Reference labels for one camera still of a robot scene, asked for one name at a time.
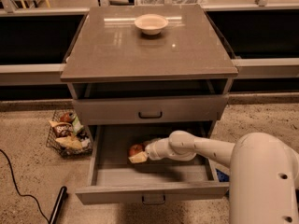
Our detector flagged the blue croc shoe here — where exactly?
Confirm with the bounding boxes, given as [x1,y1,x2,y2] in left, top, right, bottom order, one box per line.
[216,170,230,182]

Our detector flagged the open middle drawer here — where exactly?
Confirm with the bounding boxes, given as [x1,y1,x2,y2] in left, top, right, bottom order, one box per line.
[76,122,229,205]

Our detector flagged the black floor cable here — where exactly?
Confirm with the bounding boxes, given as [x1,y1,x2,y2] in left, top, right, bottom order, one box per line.
[0,148,50,224]

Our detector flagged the wire basket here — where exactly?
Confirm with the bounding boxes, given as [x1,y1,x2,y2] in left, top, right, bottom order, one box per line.
[46,109,93,157]

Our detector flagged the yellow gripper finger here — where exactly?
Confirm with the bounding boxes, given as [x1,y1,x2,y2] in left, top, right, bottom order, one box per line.
[129,151,148,164]
[142,138,161,147]

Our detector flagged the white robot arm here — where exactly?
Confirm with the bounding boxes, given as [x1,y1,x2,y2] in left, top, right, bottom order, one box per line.
[128,131,299,224]

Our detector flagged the red apple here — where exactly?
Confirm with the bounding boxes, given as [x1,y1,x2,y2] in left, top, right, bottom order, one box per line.
[128,144,145,157]

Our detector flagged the snack items in basket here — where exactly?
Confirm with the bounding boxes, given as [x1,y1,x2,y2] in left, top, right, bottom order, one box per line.
[50,111,91,153]

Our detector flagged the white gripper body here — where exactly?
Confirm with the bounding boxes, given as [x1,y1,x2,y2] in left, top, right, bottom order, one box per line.
[145,141,161,161]

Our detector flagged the grey drawer cabinet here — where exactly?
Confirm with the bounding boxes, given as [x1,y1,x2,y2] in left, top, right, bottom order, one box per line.
[60,5,239,206]

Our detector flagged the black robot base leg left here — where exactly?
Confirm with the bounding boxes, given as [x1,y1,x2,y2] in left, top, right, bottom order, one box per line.
[49,186,68,224]

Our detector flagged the white bowl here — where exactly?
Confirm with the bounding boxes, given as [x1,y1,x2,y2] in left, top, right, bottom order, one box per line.
[135,14,168,35]

